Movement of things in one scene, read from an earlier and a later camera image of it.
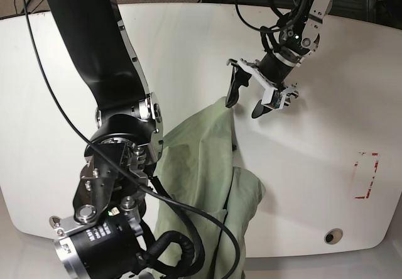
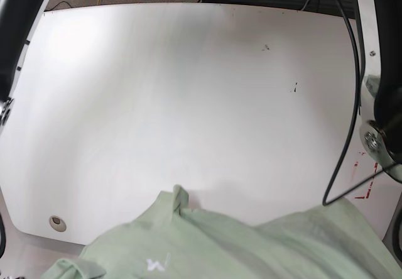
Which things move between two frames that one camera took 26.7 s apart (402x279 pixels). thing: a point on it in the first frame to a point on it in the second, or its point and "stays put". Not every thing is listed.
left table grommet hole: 53,220 stays put
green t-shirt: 195,163 to 172,241
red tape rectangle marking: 355,164 stays put
